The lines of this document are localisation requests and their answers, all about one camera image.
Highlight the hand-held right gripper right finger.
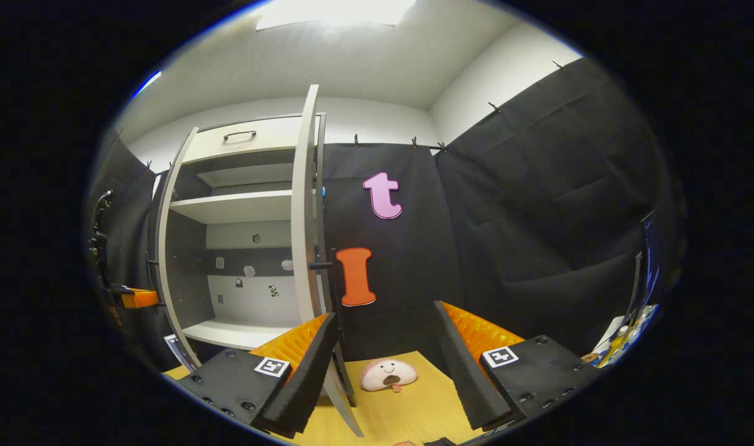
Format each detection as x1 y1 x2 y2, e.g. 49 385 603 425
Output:
434 300 603 432

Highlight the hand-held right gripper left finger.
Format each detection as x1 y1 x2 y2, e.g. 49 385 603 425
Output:
177 313 341 437

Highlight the black door handle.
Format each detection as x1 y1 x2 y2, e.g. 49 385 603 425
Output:
146 253 162 312
309 247 341 323

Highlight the beige cabinet door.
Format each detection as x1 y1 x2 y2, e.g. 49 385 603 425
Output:
156 127 201 370
291 85 365 437

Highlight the beige double-door shoe cabinet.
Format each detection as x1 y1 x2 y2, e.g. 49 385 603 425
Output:
156 85 365 437

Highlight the white cabinet shelf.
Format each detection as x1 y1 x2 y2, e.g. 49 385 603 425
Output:
183 318 303 351
169 190 294 224

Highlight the beige cabinet drawer front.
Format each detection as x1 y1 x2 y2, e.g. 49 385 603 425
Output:
183 115 325 164

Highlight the white printed card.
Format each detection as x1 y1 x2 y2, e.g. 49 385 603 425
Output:
164 334 193 370

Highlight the pink white plush toy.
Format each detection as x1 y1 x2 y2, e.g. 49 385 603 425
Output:
359 359 418 393

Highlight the white blue printed item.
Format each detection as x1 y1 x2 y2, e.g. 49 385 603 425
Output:
580 302 660 367

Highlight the narrow ceiling light strip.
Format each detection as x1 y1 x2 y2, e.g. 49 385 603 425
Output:
131 69 162 99

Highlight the rectangular ceiling light panel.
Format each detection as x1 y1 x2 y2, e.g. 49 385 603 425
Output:
255 0 416 31

